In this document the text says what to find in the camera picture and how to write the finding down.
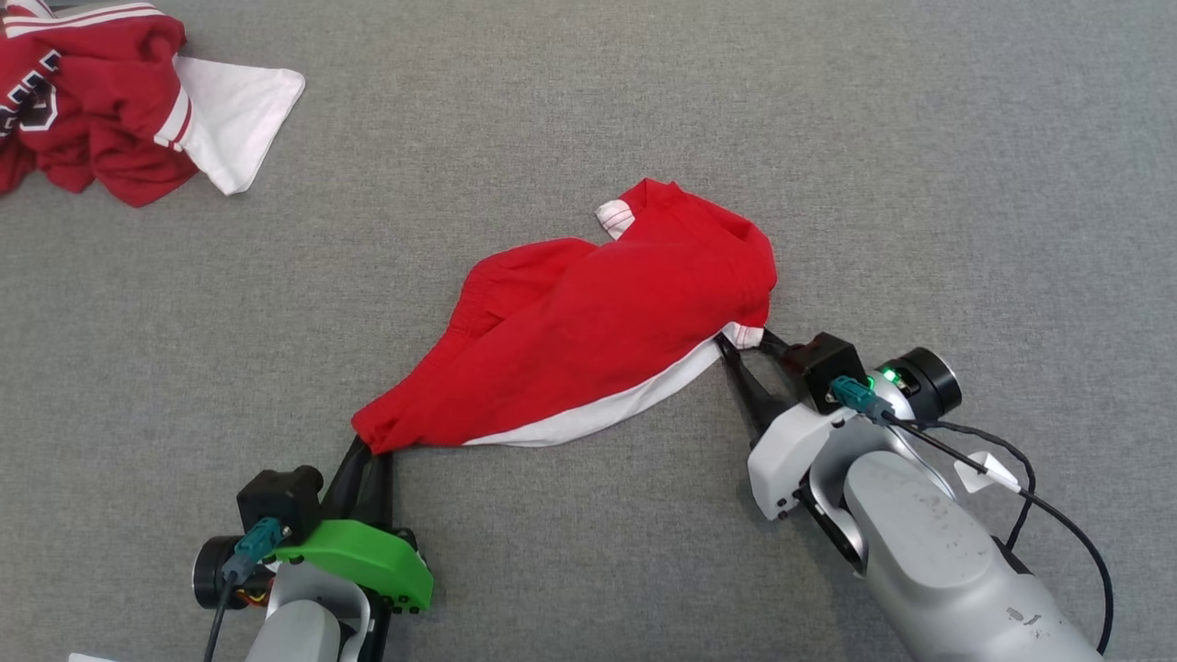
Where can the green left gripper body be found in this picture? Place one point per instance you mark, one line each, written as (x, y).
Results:
(368, 556)

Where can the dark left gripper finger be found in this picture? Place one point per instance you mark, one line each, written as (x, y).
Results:
(345, 487)
(379, 496)

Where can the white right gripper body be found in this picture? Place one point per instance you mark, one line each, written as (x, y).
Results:
(782, 460)

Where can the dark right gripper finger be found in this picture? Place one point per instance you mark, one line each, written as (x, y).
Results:
(756, 397)
(778, 349)

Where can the red shorts white trim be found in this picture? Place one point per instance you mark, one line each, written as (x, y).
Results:
(588, 331)

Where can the red jersey white sleeves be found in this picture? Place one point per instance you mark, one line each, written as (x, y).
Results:
(101, 101)

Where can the grey fabric padded surface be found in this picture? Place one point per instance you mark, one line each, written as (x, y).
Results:
(588, 570)

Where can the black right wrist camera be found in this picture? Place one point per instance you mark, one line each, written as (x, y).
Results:
(823, 368)

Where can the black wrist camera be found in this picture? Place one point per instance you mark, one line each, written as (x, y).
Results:
(280, 501)
(823, 368)

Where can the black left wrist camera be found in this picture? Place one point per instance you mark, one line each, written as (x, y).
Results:
(280, 501)

